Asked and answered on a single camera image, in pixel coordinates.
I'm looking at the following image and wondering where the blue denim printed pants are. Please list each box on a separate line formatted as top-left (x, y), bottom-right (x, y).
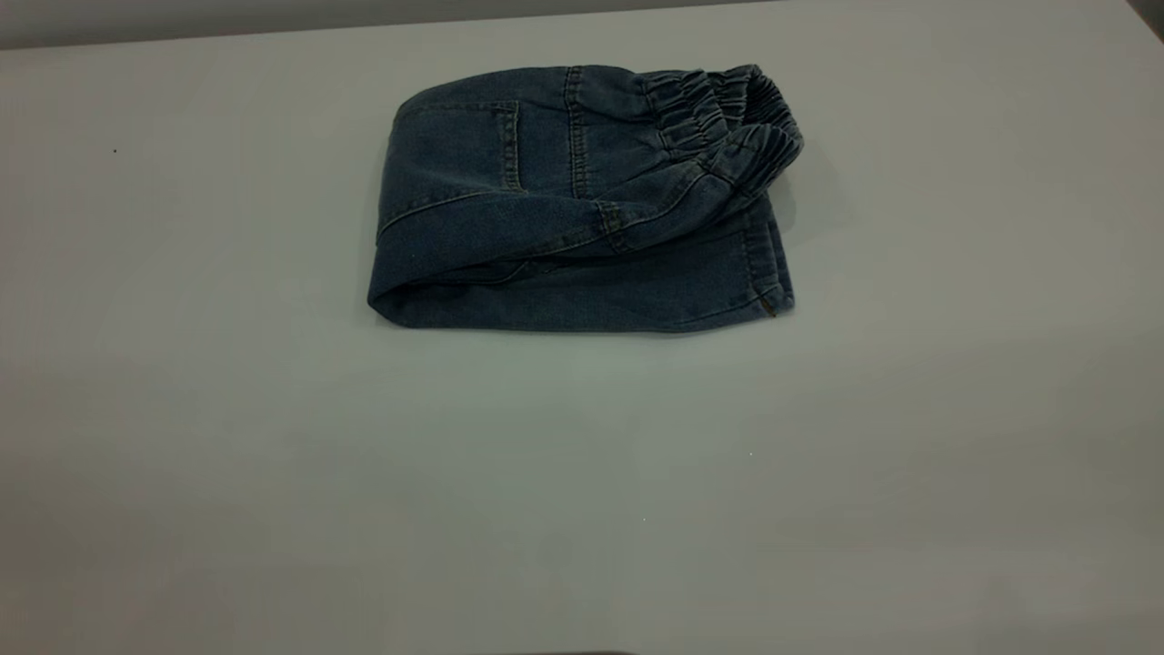
top-left (366, 62), bottom-right (806, 334)

